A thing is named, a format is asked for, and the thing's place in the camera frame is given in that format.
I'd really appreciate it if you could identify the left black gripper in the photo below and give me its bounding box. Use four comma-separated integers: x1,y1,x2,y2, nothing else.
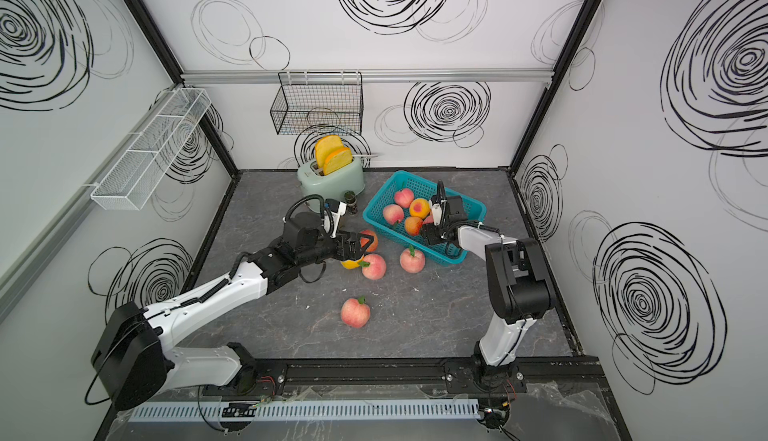
298,227,374,270

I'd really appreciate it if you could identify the orange yellow peach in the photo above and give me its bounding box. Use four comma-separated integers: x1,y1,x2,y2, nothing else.
404,216,423,237

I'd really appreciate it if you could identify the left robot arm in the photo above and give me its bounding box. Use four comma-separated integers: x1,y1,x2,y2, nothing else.
91,208,374,411

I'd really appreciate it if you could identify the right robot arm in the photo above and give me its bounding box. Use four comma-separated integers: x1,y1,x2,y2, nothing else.
422,185,555,374

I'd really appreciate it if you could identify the teal plastic basket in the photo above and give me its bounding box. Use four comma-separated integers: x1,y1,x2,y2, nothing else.
363,170,467,265

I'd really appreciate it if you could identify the orange red wrinkled peach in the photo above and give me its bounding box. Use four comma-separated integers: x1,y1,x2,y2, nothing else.
359,229,379,253

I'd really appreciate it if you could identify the yellow peach red spot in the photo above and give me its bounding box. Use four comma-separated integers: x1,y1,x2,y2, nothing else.
341,259,362,270

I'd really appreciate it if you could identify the pink peach with leaf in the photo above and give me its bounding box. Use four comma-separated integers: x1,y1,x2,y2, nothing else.
359,253,387,280

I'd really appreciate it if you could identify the black lid spice bottle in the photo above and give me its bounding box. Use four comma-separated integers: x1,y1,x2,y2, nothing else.
344,191,358,215

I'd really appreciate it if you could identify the mint green toaster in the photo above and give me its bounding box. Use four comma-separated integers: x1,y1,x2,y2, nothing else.
297,157,365,201

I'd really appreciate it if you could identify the front yellow toast slice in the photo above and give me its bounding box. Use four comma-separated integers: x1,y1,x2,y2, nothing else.
322,146,354,176

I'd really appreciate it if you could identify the yellow toast slice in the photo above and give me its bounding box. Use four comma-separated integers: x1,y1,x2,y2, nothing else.
322,146,354,176
315,134,344,169

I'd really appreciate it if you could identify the rear yellow toast slice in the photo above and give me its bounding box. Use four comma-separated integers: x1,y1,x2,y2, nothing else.
315,134,344,169

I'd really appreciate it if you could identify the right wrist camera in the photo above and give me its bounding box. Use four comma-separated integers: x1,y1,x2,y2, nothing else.
429,195,443,226

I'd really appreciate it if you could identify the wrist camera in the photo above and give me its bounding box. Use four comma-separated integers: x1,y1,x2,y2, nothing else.
429,195,443,226
323,198,347,238

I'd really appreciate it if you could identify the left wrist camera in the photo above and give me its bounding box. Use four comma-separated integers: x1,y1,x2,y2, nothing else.
323,198,347,238

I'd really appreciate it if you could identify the black wire wall basket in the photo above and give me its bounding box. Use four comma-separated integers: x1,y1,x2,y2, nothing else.
269,70,364,135

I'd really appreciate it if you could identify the white slotted cable duct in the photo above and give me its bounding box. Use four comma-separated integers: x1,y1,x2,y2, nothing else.
129,399,481,424

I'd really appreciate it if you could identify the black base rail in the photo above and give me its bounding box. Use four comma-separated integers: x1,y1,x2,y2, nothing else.
197,356,604,397

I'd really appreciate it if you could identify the aluminium wall rail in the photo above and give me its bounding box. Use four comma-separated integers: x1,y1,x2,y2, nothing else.
181,68,554,85

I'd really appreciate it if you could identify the white mesh wall shelf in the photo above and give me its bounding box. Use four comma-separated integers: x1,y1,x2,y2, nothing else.
91,87,211,211

